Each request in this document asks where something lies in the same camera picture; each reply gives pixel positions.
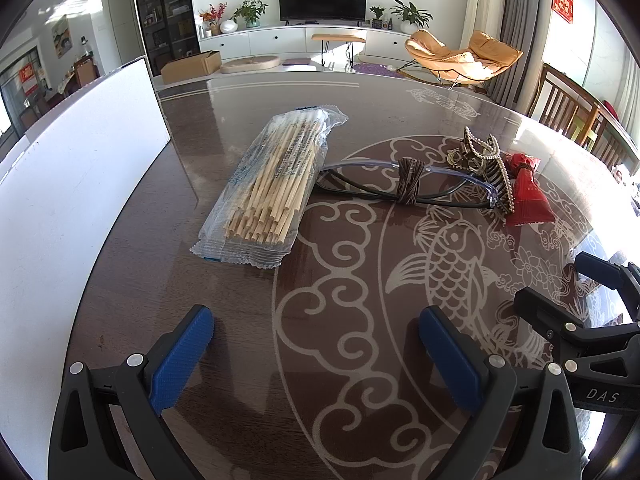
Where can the small potted plant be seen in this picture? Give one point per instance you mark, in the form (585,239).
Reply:
(377,15)

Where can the brown patterned glass desktop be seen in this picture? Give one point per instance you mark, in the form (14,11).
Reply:
(350,285)

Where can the grey frame glasses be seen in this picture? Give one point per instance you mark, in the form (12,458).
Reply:
(452,173)

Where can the dining chair with beige back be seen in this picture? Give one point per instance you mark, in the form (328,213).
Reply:
(85,71)

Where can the large leafy potted plant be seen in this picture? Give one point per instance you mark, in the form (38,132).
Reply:
(410,14)

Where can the brown cardboard box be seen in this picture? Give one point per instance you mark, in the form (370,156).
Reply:
(190,67)

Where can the wooden bench with metal legs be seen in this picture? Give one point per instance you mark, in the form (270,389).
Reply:
(339,37)

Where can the white round vase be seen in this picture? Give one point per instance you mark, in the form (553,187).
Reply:
(228,26)

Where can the beige lace curtain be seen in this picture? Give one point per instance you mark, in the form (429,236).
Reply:
(482,5)

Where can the beige oval floor cushion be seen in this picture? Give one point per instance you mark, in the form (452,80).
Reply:
(250,64)

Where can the bag of wooden chopsticks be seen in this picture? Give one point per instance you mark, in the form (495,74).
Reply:
(270,185)

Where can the tall black glass cabinet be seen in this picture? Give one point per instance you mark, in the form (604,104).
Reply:
(165,15)

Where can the black flat television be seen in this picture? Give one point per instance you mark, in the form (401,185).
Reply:
(322,1)

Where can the white door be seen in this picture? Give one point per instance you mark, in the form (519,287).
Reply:
(122,27)

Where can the white low cabinet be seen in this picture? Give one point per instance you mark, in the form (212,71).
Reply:
(280,42)

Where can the slatted wooden chair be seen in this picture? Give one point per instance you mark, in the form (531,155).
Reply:
(612,140)
(560,97)

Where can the grey curtain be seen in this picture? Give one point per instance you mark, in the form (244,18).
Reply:
(525,20)

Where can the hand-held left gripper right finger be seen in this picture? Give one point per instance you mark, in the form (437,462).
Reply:
(452,355)

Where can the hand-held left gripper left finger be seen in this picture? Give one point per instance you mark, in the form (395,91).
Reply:
(180,355)

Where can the green plant in teal pot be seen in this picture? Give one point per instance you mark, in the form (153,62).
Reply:
(250,12)

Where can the red snack packet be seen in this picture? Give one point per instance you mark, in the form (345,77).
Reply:
(530,200)

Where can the red square wall decoration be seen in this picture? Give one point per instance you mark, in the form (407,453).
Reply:
(562,2)

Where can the orange rocking lounge chair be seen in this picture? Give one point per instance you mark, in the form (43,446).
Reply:
(440,55)

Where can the purple flat mat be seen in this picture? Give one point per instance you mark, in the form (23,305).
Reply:
(298,62)

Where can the red paper window hanging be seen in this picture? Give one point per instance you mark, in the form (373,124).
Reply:
(28,79)

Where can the vase with red flowers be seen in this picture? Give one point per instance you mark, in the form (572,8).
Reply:
(210,17)

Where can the white cardboard box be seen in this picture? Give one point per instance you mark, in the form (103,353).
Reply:
(75,185)

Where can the pearl hair claw clip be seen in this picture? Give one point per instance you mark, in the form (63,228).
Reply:
(492,167)

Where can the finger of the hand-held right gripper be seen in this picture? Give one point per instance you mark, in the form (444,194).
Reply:
(545,312)
(597,266)

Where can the framed wall painting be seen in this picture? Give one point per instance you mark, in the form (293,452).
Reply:
(62,35)

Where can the purple fluffy rug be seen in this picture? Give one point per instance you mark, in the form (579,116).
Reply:
(375,69)

